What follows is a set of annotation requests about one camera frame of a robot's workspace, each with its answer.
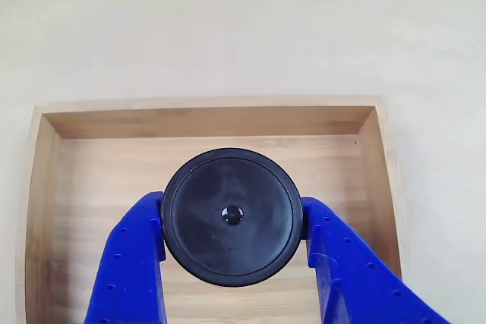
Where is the black cylinder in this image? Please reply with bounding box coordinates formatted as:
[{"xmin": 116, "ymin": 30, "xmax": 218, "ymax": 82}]
[{"xmin": 159, "ymin": 146, "xmax": 304, "ymax": 288}]

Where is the wooden box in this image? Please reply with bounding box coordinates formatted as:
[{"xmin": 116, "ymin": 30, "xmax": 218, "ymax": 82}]
[{"xmin": 14, "ymin": 95, "xmax": 403, "ymax": 324}]

